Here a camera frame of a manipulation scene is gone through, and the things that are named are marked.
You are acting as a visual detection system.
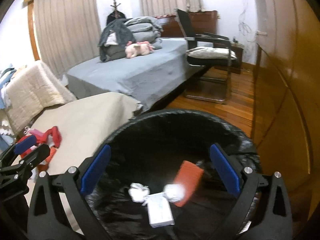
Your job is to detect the beige quilted blanket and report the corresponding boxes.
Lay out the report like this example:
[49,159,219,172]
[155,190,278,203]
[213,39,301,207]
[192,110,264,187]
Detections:
[1,60,76,136]

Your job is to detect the dark grey fleece blanket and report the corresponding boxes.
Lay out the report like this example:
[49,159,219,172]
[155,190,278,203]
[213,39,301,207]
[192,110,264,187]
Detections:
[98,18,136,62]

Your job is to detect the dark wooden nightstand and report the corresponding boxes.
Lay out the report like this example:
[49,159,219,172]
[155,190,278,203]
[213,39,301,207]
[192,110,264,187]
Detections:
[214,43,244,74]

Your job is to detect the pink face mask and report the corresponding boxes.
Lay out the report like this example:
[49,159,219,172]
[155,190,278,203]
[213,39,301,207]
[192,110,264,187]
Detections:
[23,126,46,140]

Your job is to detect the hanging white cables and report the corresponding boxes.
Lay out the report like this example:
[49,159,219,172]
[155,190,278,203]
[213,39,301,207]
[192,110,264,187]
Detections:
[237,0,253,61]

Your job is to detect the black lined trash bin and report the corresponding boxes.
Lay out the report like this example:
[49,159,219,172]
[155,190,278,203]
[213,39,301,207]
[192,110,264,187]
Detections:
[86,109,261,239]

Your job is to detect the black cantilever chair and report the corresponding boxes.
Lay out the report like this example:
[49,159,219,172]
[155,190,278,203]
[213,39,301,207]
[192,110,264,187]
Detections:
[176,9,232,105]

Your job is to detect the wooden wardrobe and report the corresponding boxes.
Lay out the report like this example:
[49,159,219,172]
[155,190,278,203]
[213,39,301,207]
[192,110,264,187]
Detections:
[249,0,320,193]

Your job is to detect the orange foam net sleeve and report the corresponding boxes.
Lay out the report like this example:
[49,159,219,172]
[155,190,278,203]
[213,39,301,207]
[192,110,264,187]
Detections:
[174,160,204,207]

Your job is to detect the folded grey bedding pile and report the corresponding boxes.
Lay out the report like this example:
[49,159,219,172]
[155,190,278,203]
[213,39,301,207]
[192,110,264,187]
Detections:
[107,16,163,62]

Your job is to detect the blue white scalloped cloth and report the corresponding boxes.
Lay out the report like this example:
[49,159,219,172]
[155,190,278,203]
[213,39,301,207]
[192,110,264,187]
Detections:
[1,65,16,151]

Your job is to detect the silver seat cushion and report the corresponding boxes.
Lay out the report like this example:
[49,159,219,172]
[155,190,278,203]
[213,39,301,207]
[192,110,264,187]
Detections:
[186,47,237,60]

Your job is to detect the pink pig plush toy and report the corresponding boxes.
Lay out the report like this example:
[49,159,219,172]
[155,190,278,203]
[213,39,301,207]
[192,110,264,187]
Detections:
[125,41,155,59]

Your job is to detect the left beige curtain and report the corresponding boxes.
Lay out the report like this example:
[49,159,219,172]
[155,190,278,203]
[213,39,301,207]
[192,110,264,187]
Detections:
[34,0,101,77]

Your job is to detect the dark wooden headboard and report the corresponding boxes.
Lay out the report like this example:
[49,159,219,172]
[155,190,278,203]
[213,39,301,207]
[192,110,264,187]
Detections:
[157,10,219,38]

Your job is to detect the grey bed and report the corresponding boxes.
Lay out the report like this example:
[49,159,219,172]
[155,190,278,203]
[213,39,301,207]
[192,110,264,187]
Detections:
[67,38,202,111]

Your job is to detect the wooden coat rack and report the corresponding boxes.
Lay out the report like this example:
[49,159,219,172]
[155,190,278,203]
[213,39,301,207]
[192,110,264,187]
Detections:
[106,0,126,25]

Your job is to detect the white tissue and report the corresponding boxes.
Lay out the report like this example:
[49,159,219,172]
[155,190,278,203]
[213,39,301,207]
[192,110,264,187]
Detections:
[163,184,185,203]
[128,183,150,203]

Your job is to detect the red cloth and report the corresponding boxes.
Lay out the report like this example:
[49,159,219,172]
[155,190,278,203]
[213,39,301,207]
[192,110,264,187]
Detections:
[18,126,62,148]

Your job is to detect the white blue medicine box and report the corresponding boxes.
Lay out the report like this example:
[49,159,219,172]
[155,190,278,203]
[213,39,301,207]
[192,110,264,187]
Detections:
[146,193,175,228]

